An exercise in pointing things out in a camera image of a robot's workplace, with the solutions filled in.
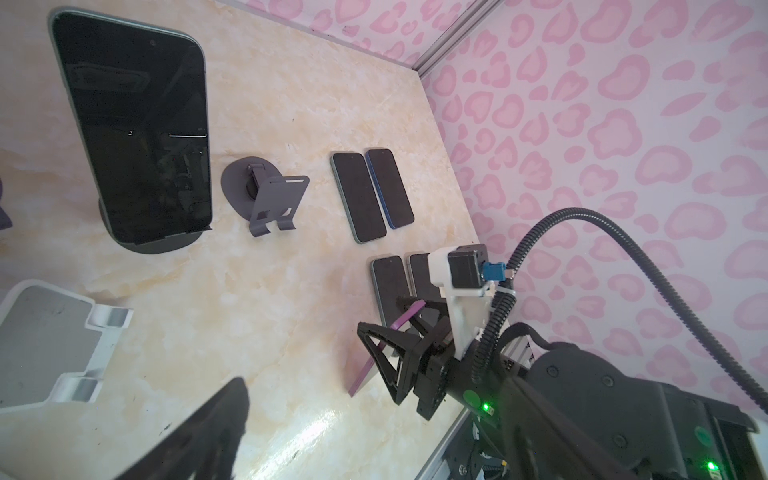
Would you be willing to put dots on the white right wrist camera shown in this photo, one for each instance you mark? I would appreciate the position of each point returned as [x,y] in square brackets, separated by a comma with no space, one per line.
[467,281]

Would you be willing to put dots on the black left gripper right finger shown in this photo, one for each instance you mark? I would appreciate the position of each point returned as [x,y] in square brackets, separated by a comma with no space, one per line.
[541,443]

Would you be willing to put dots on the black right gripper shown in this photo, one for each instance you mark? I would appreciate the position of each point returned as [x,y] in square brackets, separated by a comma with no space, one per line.
[405,363]

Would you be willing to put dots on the white phone stand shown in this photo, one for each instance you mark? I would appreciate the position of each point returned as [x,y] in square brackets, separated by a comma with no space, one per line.
[55,345]

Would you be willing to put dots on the aluminium frame post back right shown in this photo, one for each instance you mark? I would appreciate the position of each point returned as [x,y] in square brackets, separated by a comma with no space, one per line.
[454,35]

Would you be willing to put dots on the dark round stand back right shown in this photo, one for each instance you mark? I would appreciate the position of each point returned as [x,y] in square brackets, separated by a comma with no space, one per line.
[261,194]

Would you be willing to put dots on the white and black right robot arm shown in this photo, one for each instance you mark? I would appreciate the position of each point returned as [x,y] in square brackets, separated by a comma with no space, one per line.
[568,415]

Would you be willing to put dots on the dark round stand back left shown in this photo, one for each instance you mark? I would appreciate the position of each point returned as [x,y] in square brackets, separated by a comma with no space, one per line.
[154,247]

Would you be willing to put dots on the dark round stand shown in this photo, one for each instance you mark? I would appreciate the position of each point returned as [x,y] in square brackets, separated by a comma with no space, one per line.
[261,194]
[154,247]

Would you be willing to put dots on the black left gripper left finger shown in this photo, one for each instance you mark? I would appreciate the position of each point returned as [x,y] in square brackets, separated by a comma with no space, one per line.
[204,446]

